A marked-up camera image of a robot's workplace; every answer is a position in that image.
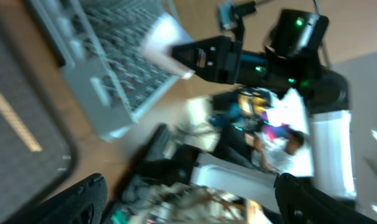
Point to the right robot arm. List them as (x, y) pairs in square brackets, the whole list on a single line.
[(290, 62)]

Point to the wooden chopstick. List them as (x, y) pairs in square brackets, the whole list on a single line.
[(13, 119)]

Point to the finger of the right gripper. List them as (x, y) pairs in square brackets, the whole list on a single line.
[(205, 57)]

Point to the grey dishwasher rack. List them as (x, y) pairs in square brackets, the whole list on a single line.
[(98, 48)]

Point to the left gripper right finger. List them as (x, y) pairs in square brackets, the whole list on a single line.
[(299, 202)]

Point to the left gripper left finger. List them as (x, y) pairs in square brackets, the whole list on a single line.
[(81, 203)]

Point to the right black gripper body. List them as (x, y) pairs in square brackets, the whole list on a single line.
[(226, 59)]

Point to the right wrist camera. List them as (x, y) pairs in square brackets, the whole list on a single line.
[(229, 14)]

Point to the brown serving tray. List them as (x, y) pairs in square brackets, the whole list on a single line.
[(36, 152)]

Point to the small pink cup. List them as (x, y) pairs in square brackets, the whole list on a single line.
[(158, 42)]

